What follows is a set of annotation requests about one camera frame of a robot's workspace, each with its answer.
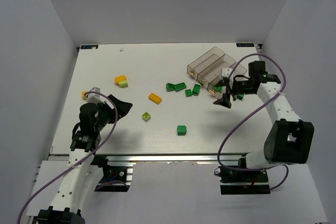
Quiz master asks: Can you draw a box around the light green lego brick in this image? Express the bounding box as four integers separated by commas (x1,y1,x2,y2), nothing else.
118,80,129,88

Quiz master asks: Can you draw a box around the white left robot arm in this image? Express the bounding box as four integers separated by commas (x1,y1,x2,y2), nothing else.
37,91,133,223

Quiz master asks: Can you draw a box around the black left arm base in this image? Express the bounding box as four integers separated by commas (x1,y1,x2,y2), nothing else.
91,155,133,193

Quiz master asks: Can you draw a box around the orange small lego brick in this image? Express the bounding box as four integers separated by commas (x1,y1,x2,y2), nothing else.
81,91,88,100

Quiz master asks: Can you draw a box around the aluminium front rail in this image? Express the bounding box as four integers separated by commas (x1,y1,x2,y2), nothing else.
47,153,243,163

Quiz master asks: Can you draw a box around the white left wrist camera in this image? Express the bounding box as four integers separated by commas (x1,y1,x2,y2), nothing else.
86,87,104,104

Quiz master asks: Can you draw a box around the clear three-compartment plastic container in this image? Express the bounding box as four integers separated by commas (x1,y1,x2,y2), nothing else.
186,47,236,99

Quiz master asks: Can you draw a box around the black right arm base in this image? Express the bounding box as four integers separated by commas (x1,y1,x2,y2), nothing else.
214,166,270,195

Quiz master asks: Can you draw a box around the lime square lego brick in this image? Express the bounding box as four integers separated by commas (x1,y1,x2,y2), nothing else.
142,112,151,122

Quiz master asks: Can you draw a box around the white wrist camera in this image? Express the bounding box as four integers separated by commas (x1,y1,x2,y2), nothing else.
86,87,104,104
220,68,233,80

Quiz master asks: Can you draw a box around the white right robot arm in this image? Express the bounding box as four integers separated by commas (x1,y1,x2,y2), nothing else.
214,61,314,171

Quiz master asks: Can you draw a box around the green lego plate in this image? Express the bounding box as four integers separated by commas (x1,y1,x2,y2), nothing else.
174,82,186,92
166,83,175,92

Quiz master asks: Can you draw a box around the green curved lego brick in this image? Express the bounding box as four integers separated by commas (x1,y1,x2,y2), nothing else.
177,125,187,135

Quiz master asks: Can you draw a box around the green stacked lego brick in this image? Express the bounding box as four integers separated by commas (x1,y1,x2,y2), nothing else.
192,84,201,96

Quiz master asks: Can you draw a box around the green square lego brick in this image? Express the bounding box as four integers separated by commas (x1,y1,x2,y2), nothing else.
185,89,193,97

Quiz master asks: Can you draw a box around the small green lego brick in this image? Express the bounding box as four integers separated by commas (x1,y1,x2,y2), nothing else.
237,94,244,100

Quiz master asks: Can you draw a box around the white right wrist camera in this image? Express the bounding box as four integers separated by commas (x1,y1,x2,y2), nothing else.
220,68,233,80

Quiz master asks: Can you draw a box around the orange flat lego brick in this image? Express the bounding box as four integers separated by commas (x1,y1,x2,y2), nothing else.
149,93,162,104

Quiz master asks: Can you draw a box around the orange rounded lego brick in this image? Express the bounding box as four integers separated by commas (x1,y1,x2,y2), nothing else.
114,75,127,85

